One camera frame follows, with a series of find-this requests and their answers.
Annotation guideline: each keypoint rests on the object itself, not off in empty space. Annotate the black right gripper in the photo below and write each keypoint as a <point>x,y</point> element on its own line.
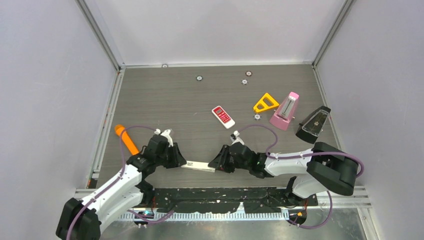
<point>219,162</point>

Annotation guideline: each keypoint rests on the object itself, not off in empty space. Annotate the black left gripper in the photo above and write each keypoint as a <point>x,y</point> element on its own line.
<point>177,160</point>

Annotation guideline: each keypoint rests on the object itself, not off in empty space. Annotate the slim white black remote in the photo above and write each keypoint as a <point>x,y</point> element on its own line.
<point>199,166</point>

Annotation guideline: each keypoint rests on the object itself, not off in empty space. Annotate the white remote control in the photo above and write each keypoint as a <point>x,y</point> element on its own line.
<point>223,117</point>

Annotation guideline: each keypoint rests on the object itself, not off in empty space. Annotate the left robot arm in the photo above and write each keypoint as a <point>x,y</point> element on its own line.
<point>87,218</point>

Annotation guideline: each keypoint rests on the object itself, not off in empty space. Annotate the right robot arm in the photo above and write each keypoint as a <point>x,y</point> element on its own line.
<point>314,170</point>

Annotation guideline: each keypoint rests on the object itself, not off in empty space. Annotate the pink metronome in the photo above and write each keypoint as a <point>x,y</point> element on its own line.
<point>284,114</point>

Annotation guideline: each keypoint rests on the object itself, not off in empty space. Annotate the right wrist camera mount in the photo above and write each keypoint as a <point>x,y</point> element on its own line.
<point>235,138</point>

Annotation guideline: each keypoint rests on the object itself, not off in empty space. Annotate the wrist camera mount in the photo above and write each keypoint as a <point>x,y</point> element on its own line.
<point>235,138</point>
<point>167,133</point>

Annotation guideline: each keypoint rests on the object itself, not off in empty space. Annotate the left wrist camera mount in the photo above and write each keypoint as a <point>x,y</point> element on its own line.
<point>167,133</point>

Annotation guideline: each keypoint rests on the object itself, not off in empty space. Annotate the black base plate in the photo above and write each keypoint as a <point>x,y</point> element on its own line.
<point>224,200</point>

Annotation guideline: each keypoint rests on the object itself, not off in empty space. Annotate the orange handle tool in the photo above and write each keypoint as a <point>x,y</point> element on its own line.
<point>127,141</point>

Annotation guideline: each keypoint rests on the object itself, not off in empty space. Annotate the yellow triangular plastic frame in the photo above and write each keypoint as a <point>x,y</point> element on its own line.
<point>265,103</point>

